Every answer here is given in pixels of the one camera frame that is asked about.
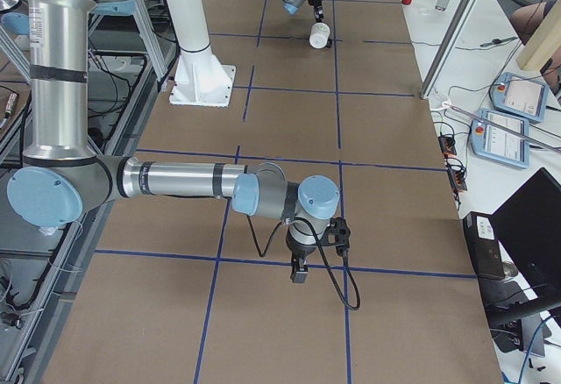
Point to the white smiley mug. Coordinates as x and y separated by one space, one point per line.
319 36

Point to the black box on desk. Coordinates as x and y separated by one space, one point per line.
483 246

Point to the person in black shirt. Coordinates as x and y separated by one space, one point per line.
525 21

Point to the teach pendant near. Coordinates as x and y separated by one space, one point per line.
495 144

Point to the teach pendant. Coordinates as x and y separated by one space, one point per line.
495 144
520 96

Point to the teach pendant far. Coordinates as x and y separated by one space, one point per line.
520 96

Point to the wooden beam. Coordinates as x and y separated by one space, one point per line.
543 43

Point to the black laptop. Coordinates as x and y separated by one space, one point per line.
528 227

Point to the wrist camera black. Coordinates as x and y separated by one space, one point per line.
337 234

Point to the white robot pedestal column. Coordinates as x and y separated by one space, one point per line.
200 78

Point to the aluminium frame post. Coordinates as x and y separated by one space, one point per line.
456 26

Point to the green handled reacher stick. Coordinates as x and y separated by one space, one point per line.
519 135

